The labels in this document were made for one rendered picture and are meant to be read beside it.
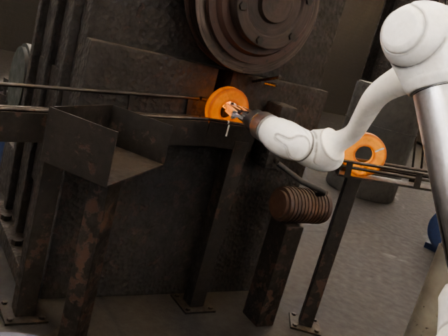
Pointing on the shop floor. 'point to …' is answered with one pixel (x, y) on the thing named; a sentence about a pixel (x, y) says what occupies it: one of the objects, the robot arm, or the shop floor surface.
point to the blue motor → (433, 235)
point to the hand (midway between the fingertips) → (228, 105)
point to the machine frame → (163, 242)
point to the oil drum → (389, 117)
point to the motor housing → (282, 248)
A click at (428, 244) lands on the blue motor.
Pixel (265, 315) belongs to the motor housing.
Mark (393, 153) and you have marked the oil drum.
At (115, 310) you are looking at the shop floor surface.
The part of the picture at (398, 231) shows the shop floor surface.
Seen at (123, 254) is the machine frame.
